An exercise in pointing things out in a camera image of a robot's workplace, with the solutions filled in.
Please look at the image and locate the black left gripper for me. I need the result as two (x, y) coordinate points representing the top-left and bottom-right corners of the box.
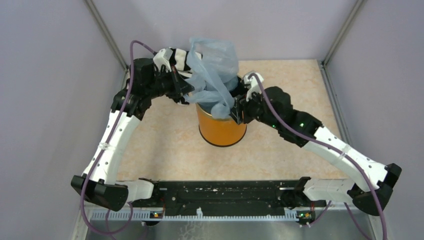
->
(145, 65), (195, 99)

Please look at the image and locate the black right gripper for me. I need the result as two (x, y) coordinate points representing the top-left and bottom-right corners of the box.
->
(226, 86), (281, 131)

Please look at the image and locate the orange trash bin gold rim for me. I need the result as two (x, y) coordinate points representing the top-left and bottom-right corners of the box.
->
(196, 104), (248, 148)

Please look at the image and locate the translucent blue plastic bag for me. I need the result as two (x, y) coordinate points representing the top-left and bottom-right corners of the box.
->
(184, 37), (239, 119)

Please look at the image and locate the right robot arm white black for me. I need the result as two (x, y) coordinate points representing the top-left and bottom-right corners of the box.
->
(230, 86), (402, 216)

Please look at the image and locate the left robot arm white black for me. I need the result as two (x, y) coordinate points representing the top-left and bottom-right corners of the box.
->
(70, 58), (194, 212)

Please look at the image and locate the black white striped cloth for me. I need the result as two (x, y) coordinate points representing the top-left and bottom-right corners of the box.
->
(165, 47), (203, 106)

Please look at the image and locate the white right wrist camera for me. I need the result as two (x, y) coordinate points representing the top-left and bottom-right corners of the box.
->
(242, 71), (264, 102)

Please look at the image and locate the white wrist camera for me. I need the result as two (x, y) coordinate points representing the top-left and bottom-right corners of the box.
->
(242, 71), (264, 102)
(153, 48), (174, 73)

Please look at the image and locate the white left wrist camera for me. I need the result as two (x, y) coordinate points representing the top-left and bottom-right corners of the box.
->
(153, 48), (174, 73)

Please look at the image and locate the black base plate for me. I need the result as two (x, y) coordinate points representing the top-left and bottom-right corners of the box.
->
(132, 177), (330, 217)

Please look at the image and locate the aluminium corner post left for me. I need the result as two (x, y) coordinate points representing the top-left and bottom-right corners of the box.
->
(83, 0), (128, 70)

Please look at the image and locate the aluminium corner post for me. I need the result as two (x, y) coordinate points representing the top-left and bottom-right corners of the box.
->
(83, 0), (128, 70)
(321, 0), (368, 69)

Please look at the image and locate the aluminium frame rail front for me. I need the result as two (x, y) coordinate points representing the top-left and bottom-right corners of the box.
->
(87, 202), (383, 240)

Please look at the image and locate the aluminium corner post right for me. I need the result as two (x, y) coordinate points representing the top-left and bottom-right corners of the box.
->
(321, 0), (368, 69)

